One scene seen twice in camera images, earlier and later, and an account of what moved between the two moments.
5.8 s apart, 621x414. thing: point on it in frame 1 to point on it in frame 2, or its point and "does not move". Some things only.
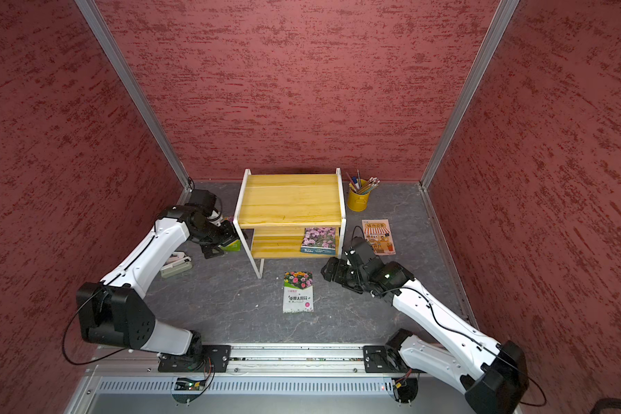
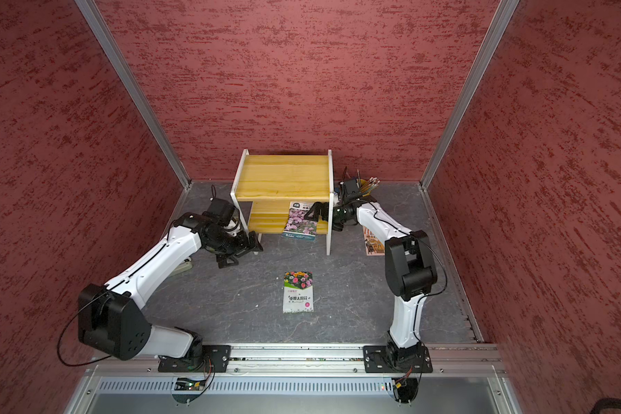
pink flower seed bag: [319, 241] to [297, 226]
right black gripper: [338, 276] to [317, 207]
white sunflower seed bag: [297, 291] does not move
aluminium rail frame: [269, 379] does not move
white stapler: [178, 263] does not move
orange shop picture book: [379, 235] does not move
